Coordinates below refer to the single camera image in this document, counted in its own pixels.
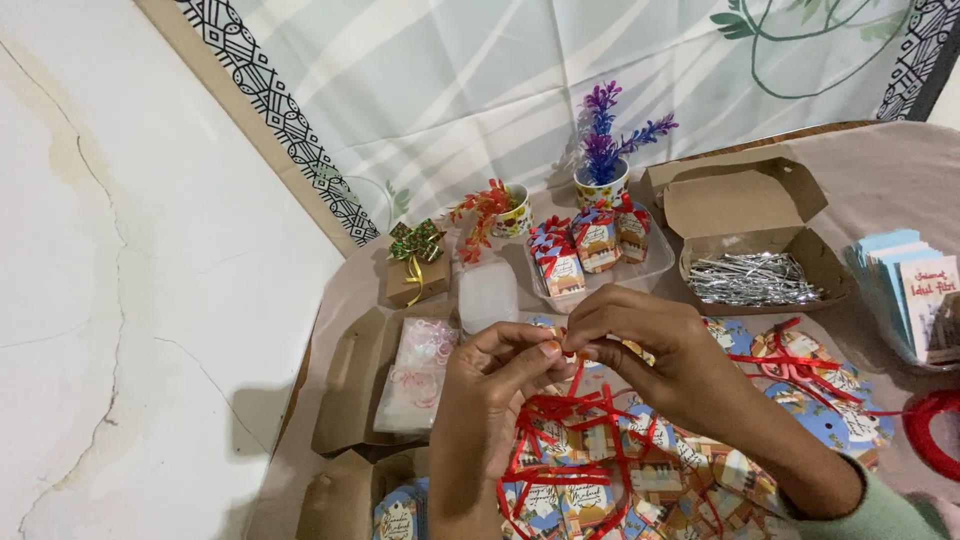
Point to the person's right hand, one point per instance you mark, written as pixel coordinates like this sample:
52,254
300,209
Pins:
667,360

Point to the person's left hand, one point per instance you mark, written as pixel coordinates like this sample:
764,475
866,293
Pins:
472,405

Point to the printed paper gift tag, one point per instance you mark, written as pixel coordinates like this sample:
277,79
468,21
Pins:
639,352

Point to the short red ribbon piece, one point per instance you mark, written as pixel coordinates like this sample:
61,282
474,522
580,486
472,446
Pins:
576,375

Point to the plastic bags of pink bands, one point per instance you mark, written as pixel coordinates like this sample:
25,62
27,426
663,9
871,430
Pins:
420,375

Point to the clear plastic tray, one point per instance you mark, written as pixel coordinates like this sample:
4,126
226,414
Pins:
645,270

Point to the frosted clear plastic container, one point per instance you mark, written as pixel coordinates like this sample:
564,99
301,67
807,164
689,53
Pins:
487,296

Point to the pile of ribboned gift tags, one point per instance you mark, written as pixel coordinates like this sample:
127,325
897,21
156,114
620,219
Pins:
675,472

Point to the pile of silver twist ties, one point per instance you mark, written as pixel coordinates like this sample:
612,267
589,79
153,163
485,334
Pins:
750,279

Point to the open brown cardboard box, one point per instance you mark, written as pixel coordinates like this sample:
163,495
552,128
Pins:
349,382

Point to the bundle of red ribbon strips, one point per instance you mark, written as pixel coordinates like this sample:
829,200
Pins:
795,366

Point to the stack of blue paper tags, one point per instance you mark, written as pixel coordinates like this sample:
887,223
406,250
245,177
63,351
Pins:
401,514

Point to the small brown gift box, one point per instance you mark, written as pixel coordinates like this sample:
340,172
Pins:
431,279

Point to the printed gift box red ribbon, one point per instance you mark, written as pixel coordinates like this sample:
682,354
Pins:
561,266
632,229
596,240

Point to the brown cardboard box with tags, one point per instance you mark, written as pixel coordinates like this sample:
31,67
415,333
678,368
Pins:
337,499

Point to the green gold ribbon bow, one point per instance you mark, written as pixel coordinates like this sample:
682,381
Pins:
416,240

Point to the brown cardboard box with lid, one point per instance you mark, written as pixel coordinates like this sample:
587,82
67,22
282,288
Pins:
750,202

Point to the floral pot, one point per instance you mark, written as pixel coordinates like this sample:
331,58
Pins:
600,193

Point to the red orange artificial plant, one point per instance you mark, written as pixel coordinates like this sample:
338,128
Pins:
484,214

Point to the floral cup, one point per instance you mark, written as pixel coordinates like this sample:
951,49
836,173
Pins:
517,214

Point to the clear plastic card container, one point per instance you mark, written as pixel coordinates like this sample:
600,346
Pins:
870,315

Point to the purple artificial plant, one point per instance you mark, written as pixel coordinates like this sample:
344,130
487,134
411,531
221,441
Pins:
604,135

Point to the stack of blue greeting cards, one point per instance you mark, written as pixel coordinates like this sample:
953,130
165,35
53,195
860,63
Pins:
911,292

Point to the red ribbon spool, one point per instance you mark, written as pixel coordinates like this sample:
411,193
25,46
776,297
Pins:
926,435

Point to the beige tablecloth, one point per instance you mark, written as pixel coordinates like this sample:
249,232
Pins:
885,180

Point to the patterned pale green curtain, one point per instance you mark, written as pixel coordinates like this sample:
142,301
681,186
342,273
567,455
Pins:
480,97

